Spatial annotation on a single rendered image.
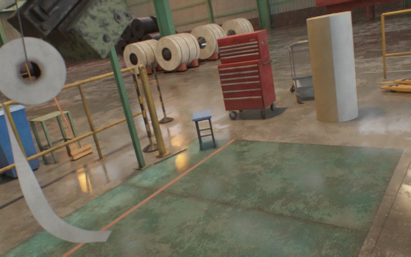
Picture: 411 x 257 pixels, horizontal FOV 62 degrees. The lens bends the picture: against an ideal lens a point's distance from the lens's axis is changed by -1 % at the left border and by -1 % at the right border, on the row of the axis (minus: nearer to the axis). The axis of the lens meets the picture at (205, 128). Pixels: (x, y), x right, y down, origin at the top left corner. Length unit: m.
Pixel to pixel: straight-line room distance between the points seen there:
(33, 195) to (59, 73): 0.31
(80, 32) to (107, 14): 0.11
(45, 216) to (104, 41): 0.50
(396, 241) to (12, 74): 2.24
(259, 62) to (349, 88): 1.27
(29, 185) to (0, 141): 4.26
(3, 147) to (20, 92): 4.30
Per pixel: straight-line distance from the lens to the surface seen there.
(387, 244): 2.48
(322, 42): 4.45
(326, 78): 4.51
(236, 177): 3.43
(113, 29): 1.08
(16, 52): 0.92
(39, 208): 0.97
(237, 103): 5.22
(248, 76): 5.06
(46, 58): 0.92
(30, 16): 0.99
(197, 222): 2.86
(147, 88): 4.27
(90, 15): 1.04
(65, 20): 1.06
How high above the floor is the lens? 1.48
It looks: 17 degrees down
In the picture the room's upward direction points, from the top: 11 degrees counter-clockwise
